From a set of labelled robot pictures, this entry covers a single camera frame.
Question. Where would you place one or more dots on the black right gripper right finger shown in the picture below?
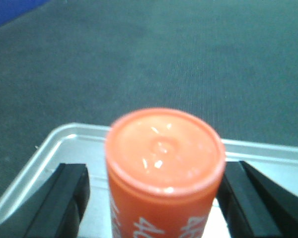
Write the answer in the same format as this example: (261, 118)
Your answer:
(254, 206)

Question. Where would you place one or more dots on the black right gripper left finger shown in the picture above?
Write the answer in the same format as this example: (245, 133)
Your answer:
(55, 210)

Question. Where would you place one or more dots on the orange cylindrical capacitor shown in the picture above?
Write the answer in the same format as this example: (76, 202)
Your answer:
(164, 169)

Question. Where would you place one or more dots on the green conveyor belt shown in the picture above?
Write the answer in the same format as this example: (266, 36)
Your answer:
(233, 63)

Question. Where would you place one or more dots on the silver metal tray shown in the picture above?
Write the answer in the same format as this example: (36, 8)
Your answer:
(84, 144)

